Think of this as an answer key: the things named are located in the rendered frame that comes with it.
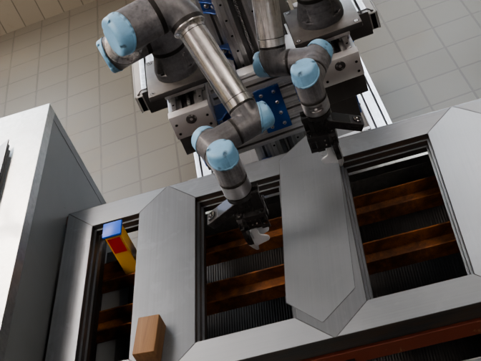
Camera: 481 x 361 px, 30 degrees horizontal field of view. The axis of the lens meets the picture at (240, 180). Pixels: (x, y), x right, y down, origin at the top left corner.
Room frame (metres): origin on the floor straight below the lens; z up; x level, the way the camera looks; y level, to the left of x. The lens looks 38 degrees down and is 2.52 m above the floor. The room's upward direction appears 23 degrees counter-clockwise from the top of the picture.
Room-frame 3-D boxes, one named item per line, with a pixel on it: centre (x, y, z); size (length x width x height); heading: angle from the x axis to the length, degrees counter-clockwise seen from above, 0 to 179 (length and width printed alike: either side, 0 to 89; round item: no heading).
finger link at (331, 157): (1.99, -0.27, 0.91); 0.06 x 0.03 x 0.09; 78
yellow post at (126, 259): (2.13, 0.41, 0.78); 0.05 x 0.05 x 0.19; 78
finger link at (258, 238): (1.80, 0.02, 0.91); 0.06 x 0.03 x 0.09; 77
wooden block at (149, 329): (1.63, 0.37, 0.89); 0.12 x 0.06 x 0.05; 162
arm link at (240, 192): (1.82, 0.02, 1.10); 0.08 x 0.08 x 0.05
